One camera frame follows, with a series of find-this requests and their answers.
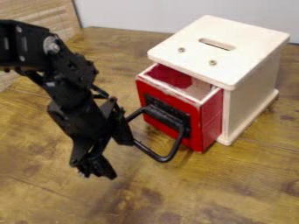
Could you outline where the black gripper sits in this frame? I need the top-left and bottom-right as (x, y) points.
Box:
(48, 97), (133, 179)

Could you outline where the black metal drawer handle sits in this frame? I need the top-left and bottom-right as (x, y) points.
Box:
(125, 103), (186, 164)

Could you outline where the red drawer front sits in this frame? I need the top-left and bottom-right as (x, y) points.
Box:
(134, 62), (224, 153)

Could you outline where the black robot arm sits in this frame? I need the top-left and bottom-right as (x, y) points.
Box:
(0, 20), (133, 179)

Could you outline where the white wooden box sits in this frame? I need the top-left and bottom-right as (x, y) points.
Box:
(146, 15), (289, 145)

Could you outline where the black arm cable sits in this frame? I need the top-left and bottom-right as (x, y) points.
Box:
(90, 84), (110, 100)

